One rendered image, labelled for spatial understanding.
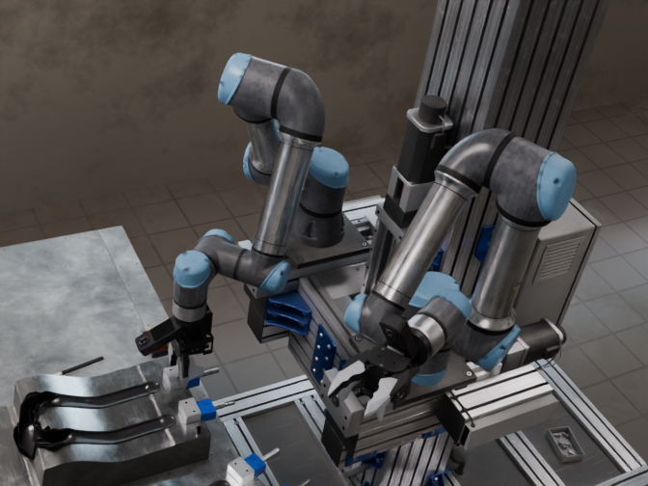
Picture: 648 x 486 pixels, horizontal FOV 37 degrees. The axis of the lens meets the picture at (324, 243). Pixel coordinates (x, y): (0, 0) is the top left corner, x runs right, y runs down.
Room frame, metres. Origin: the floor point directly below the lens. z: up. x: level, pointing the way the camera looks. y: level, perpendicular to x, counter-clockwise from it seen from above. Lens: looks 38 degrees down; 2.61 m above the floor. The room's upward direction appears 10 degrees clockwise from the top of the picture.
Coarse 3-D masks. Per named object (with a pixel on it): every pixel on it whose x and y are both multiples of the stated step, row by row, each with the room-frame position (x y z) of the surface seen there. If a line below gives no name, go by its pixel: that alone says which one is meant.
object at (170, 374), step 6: (174, 366) 1.56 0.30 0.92; (168, 372) 1.54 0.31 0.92; (174, 372) 1.54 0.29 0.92; (204, 372) 1.58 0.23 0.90; (210, 372) 1.58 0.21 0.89; (216, 372) 1.59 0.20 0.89; (168, 378) 1.52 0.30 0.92; (174, 378) 1.52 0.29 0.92; (198, 378) 1.55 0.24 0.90; (168, 384) 1.52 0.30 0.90; (174, 384) 1.51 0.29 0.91; (192, 384) 1.54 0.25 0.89; (198, 384) 1.55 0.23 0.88; (174, 390) 1.51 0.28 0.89
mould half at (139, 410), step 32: (32, 384) 1.41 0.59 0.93; (64, 384) 1.45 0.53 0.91; (96, 384) 1.49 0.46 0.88; (128, 384) 1.51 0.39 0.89; (160, 384) 1.52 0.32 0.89; (0, 416) 1.37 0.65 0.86; (64, 416) 1.35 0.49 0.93; (96, 416) 1.39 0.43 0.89; (128, 416) 1.41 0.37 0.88; (0, 448) 1.28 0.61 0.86; (64, 448) 1.26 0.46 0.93; (96, 448) 1.29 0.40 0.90; (128, 448) 1.33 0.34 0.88; (160, 448) 1.34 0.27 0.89; (192, 448) 1.38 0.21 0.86; (0, 480) 1.20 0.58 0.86; (32, 480) 1.22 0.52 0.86; (64, 480) 1.22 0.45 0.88; (96, 480) 1.26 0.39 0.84; (128, 480) 1.30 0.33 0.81
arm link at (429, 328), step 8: (416, 320) 1.26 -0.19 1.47; (424, 320) 1.26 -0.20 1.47; (432, 320) 1.26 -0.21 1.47; (416, 328) 1.24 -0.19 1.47; (424, 328) 1.24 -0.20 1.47; (432, 328) 1.25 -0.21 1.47; (440, 328) 1.26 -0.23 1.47; (424, 336) 1.23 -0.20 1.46; (432, 336) 1.23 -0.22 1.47; (440, 336) 1.25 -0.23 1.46; (432, 344) 1.22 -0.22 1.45; (440, 344) 1.24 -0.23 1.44; (432, 352) 1.22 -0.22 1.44
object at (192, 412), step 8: (184, 400) 1.46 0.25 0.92; (192, 400) 1.46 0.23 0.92; (200, 400) 1.48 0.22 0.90; (208, 400) 1.49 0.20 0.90; (232, 400) 1.51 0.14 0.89; (184, 408) 1.44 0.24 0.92; (192, 408) 1.44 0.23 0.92; (200, 408) 1.46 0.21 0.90; (208, 408) 1.46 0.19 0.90; (216, 408) 1.48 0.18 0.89; (184, 416) 1.42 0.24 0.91; (192, 416) 1.42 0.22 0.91; (200, 416) 1.43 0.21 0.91; (208, 416) 1.45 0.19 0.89
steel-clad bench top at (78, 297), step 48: (48, 240) 2.06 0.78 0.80; (96, 240) 2.09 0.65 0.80; (0, 288) 1.83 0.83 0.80; (48, 288) 1.86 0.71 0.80; (96, 288) 1.90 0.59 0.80; (144, 288) 1.93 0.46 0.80; (0, 336) 1.66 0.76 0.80; (48, 336) 1.69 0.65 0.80; (96, 336) 1.72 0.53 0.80; (0, 384) 1.51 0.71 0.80; (144, 480) 1.31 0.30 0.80
